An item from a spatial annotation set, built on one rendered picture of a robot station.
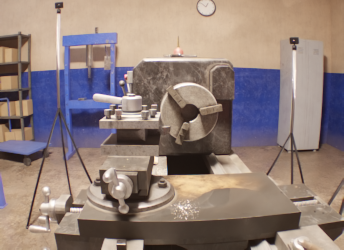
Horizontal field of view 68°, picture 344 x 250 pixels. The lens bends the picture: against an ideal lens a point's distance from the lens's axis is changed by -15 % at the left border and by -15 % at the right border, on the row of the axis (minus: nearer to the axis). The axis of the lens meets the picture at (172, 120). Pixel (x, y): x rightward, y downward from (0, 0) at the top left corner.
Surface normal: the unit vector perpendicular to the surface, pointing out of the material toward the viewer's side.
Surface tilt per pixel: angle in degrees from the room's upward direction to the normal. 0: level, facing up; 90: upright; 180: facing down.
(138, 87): 90
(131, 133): 90
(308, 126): 90
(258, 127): 90
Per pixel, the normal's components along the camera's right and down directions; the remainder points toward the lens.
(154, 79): 0.04, 0.17
